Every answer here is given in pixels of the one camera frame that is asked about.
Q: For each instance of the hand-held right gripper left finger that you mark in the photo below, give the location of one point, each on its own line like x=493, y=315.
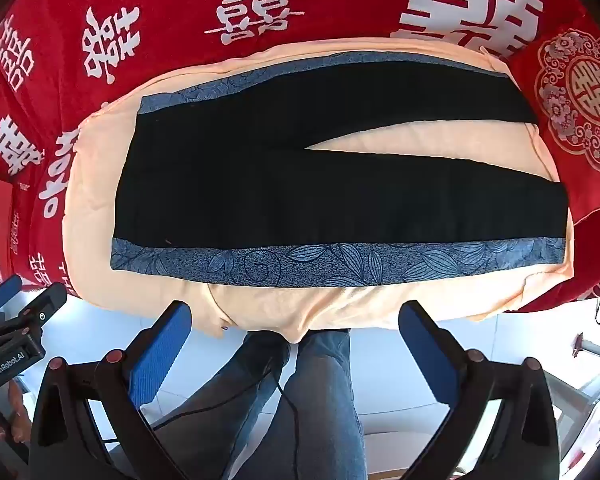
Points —
x=162, y=350

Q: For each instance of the grey metal frame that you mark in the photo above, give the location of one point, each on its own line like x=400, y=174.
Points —
x=597, y=360

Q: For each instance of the person's leg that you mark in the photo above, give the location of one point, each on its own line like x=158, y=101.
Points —
x=325, y=400
x=230, y=390

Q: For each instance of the red ornament cushion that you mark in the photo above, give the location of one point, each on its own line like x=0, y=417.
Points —
x=580, y=85

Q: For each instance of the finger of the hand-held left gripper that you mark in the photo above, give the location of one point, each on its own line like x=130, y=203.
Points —
x=42, y=307
x=7, y=287

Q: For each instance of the person's right leg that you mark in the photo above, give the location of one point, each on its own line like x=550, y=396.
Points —
x=325, y=400

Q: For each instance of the cream cloth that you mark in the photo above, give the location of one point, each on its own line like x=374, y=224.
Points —
x=380, y=305

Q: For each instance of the person's left hand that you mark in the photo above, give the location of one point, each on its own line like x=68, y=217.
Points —
x=21, y=410

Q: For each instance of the red printed blanket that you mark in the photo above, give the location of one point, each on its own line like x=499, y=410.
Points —
x=180, y=10

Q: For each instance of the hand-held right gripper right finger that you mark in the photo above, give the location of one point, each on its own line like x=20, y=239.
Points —
x=430, y=355

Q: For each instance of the person's left leg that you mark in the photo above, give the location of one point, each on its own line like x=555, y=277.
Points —
x=230, y=390

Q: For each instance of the black pants with blue stripe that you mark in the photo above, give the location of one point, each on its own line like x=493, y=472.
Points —
x=280, y=185

